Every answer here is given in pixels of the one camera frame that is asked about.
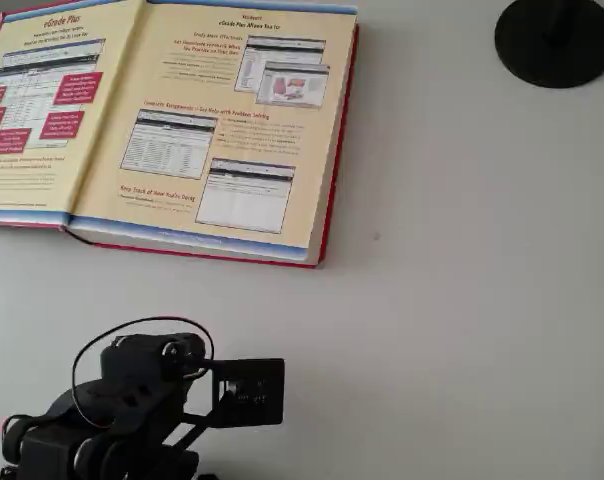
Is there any red anatomy textbook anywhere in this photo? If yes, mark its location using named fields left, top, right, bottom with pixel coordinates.
left=0, top=0, right=361, bottom=272

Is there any black round stand base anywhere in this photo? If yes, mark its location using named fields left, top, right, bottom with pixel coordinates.
left=494, top=0, right=604, bottom=90

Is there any thin black looped cable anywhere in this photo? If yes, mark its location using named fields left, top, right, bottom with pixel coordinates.
left=71, top=315, right=216, bottom=432

